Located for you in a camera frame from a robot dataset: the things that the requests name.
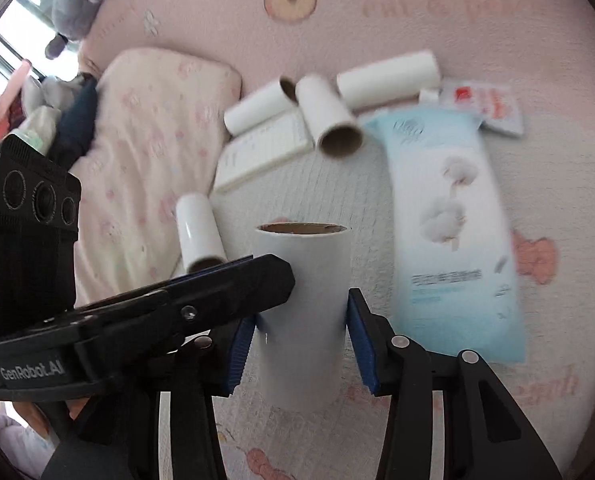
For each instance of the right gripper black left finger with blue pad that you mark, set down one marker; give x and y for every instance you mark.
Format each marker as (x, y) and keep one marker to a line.
(116, 436)

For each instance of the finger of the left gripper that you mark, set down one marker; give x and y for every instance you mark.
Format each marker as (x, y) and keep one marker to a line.
(199, 301)

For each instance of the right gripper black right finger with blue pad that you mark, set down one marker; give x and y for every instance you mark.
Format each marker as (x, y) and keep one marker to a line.
(486, 434)

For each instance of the white paper roll tube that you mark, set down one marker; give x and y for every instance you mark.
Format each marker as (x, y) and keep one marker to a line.
(390, 80)
(302, 341)
(198, 235)
(267, 102)
(331, 124)

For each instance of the white spiral notebook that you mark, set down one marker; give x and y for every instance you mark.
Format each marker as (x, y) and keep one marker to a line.
(264, 147)

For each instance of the person's hand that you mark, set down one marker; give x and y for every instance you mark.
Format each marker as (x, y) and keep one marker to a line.
(45, 419)

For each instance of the light blue cotton tissue pack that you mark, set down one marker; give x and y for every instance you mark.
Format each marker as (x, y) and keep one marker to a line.
(455, 282)

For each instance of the pink patterned pillow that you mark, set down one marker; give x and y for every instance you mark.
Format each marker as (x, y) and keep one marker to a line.
(159, 132)

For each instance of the red white small packet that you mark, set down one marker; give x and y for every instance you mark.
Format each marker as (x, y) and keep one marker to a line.
(496, 104)

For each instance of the pink Hello Kitty sofa cover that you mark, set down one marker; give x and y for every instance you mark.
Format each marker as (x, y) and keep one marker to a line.
(543, 49)

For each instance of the window frame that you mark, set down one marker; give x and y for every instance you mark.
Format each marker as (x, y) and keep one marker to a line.
(14, 49)

